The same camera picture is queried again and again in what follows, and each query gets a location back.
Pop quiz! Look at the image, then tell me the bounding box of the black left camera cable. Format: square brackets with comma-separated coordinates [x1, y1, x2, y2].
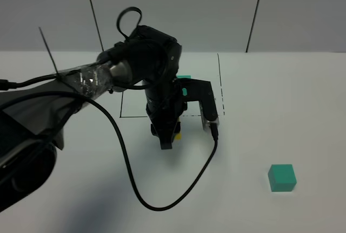
[0, 80, 219, 212]

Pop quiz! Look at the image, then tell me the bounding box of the teal template block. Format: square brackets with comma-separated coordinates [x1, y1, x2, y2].
[176, 75, 191, 79]

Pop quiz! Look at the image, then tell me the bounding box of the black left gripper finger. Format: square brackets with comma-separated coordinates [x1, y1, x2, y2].
[159, 125, 175, 150]

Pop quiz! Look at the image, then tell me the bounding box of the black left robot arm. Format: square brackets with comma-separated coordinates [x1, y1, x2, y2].
[1, 25, 185, 210]

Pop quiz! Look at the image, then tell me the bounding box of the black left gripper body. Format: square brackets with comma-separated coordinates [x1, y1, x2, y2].
[145, 77, 187, 137]

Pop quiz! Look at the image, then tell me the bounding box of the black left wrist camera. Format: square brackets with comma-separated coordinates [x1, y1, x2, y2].
[179, 78, 219, 134]

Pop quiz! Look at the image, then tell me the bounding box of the yellow block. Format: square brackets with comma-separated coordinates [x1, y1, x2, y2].
[174, 118, 182, 141]

